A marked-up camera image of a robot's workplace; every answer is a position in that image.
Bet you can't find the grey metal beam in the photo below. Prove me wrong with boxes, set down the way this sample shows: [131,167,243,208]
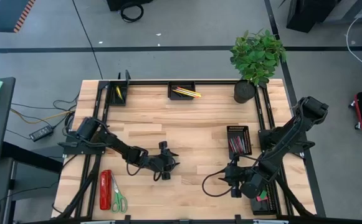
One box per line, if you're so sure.
[322,0,362,25]

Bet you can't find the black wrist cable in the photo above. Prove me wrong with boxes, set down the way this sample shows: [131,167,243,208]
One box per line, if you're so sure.
[201,169,233,198]
[126,158,144,177]

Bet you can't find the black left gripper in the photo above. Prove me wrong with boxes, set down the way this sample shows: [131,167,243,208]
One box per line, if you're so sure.
[153,141,181,182]

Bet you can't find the potted green plant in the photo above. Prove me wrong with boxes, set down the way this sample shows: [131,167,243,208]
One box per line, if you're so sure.
[229,28,287,105]

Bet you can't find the dark ramp orange striped edge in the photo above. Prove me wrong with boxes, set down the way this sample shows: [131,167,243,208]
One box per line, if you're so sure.
[0,0,37,34]

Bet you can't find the black equipment box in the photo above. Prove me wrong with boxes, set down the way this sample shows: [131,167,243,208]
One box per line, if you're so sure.
[106,0,154,12]

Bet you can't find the coiled black cable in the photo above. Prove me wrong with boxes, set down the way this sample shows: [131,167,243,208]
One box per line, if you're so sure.
[120,1,145,24]

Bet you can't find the orange floor cable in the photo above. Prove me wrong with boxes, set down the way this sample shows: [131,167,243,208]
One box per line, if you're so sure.
[9,108,76,124]

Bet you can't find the black power adapter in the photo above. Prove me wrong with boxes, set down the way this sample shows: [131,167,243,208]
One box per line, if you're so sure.
[29,125,54,142]

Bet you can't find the orange yellow pencil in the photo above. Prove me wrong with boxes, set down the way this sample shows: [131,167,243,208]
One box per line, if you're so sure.
[171,89,201,99]

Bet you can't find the black frame bracket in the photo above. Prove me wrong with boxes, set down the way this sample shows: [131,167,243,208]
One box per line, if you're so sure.
[117,70,131,82]

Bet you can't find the black side desk base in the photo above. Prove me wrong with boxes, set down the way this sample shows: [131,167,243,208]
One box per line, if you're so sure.
[0,141,64,224]

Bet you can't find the black floor cabinet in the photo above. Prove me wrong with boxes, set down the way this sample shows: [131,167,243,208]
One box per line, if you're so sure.
[285,0,345,34]

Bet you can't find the green handled scissors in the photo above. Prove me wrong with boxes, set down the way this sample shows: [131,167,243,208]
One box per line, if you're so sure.
[110,172,128,215]

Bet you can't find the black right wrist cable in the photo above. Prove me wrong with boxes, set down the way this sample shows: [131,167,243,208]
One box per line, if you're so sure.
[201,169,233,198]

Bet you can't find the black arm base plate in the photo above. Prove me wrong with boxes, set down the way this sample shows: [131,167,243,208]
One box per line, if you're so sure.
[62,129,108,156]
[257,128,306,156]

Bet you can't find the red stapler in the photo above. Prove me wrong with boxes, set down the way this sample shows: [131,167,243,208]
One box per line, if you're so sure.
[99,169,113,211]

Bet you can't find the black floor cable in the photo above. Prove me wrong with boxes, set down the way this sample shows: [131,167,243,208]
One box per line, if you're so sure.
[11,101,57,110]
[5,128,32,141]

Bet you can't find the black aluminium table frame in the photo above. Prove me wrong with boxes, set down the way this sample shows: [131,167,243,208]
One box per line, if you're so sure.
[51,79,318,224]

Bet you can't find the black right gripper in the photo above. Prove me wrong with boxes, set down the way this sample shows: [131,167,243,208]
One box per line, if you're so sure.
[218,155,244,199]

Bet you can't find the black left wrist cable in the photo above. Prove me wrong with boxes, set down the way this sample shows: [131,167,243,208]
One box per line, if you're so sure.
[126,158,144,177]

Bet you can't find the black mesh bin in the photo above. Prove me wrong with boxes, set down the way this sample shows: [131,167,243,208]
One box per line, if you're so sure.
[249,183,277,216]
[226,125,252,156]
[107,80,129,108]
[167,80,196,101]

